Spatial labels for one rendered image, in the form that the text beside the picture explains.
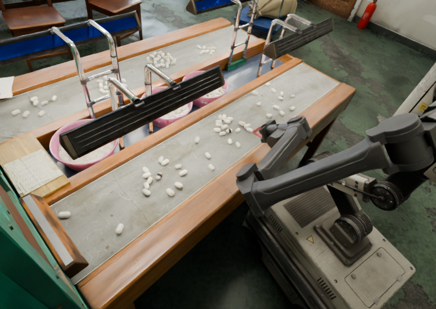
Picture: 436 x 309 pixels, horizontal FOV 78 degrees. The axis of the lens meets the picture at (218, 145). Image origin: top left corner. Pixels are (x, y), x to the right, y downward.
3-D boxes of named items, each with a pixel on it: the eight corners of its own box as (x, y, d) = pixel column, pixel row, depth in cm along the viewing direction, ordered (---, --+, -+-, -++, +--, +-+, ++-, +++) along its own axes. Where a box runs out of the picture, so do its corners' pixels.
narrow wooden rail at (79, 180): (298, 73, 200) (303, 60, 192) (39, 228, 99) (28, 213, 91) (291, 69, 202) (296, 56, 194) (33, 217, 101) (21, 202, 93)
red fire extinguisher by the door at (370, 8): (366, 28, 464) (383, -3, 428) (362, 30, 454) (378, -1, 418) (359, 24, 470) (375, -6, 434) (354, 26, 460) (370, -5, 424)
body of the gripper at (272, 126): (257, 129, 112) (271, 128, 106) (271, 119, 118) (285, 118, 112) (262, 143, 114) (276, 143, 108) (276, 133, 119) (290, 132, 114)
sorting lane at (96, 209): (337, 86, 183) (339, 82, 182) (76, 287, 82) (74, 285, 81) (301, 65, 195) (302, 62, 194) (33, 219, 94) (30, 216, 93)
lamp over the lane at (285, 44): (333, 31, 164) (338, 19, 158) (274, 60, 129) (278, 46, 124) (321, 26, 167) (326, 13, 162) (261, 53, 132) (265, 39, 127)
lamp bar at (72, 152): (224, 85, 109) (228, 69, 104) (73, 161, 75) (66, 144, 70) (211, 76, 113) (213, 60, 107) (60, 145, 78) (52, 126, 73)
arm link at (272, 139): (312, 134, 102) (303, 115, 101) (297, 150, 96) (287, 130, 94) (288, 139, 112) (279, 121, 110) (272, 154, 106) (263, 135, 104)
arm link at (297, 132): (263, 206, 75) (245, 174, 73) (248, 207, 79) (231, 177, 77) (316, 134, 103) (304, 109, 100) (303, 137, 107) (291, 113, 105)
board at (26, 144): (71, 183, 101) (70, 181, 100) (27, 207, 92) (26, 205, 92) (32, 134, 114) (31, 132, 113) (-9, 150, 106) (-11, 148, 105)
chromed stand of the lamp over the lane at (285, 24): (290, 90, 180) (318, 23, 147) (274, 101, 168) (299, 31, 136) (268, 76, 187) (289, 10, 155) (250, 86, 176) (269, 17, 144)
